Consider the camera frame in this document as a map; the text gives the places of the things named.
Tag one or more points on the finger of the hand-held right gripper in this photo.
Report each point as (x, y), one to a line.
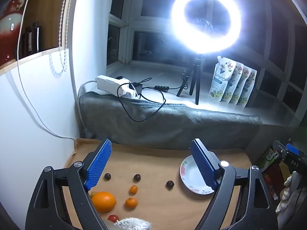
(292, 148)

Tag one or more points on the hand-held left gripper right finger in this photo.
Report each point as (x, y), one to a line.
(203, 167)

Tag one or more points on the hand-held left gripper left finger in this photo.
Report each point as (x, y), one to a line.
(99, 165)

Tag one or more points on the dark purple grape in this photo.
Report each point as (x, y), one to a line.
(137, 177)
(169, 184)
(107, 176)

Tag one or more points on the white floral plate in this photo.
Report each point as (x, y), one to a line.
(189, 175)

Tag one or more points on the yellowish longan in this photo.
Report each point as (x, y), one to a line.
(93, 193)

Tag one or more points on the large smooth orange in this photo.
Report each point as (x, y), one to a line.
(103, 201)

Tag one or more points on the small orange kumquat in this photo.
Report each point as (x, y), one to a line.
(133, 189)

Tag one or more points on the small mandarin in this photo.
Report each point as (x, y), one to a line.
(131, 203)

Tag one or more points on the red tomato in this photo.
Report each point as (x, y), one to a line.
(113, 218)

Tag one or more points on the person's right hand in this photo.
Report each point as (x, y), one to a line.
(289, 189)

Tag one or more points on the green printed packet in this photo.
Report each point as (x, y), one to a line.
(268, 158)

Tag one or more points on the tan cloth mat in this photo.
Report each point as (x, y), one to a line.
(153, 167)

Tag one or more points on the grey blanket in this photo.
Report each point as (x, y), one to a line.
(168, 124)

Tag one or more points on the white textured cloth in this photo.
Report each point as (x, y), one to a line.
(133, 224)

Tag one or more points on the white power strip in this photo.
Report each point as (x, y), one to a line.
(108, 83)

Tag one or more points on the black plug adapter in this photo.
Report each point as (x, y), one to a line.
(135, 87)

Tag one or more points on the black tripod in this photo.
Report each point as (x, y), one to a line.
(197, 76)

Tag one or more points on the dark glass bottle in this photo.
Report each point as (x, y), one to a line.
(36, 36)
(27, 39)

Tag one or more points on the red and white ornament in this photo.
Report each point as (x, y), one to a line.
(9, 40)

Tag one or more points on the wooden shelf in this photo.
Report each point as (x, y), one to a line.
(48, 9)

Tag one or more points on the white window frame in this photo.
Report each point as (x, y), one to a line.
(128, 26)

